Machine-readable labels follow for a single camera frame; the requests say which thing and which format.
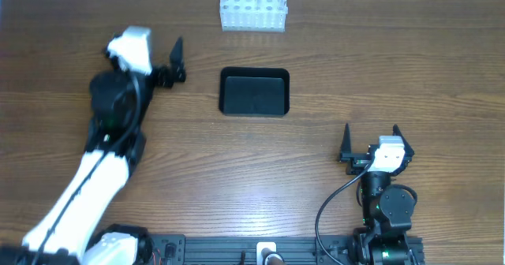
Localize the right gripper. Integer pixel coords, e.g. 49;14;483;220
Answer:
337;122;416;176

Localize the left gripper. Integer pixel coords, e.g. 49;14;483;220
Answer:
151;35;188;89

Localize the black tray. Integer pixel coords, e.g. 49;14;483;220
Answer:
218;66;291;118

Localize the white test tube rack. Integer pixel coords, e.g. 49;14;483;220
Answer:
219;0;289;33

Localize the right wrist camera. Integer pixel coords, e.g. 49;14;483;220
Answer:
370;135;407;174

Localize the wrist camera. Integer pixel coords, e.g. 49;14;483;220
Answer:
370;135;407;174
106;25;154;77

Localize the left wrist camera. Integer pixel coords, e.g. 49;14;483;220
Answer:
106;25;154;77

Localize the mounting rail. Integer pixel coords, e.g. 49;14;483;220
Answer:
148;233;426;265

